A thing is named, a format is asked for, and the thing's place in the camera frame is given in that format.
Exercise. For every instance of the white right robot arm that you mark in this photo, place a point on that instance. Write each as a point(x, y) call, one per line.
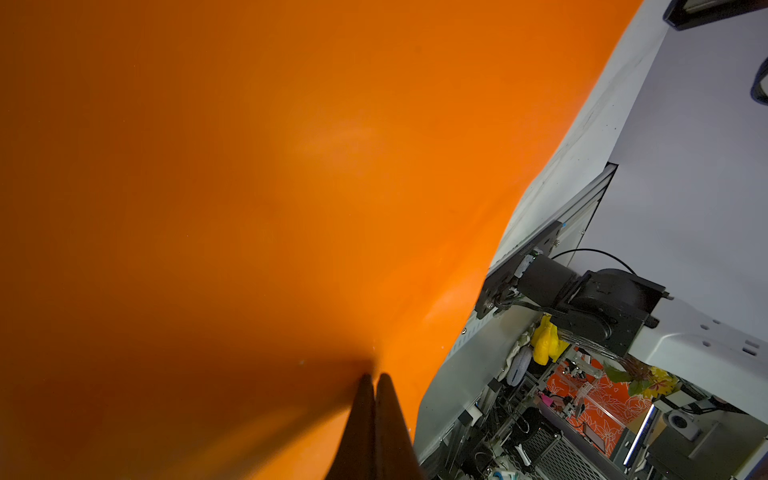
point(629, 316)

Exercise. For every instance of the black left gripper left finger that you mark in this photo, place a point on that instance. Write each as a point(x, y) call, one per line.
point(355, 457)

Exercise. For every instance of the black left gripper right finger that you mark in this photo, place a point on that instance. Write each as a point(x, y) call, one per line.
point(393, 450)

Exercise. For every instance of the aluminium front rail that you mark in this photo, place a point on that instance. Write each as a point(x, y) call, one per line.
point(480, 351)

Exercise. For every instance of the orange wrapping paper sheet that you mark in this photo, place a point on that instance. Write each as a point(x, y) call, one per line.
point(216, 216)

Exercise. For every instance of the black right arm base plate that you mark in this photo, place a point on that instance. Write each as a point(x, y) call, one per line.
point(516, 270)

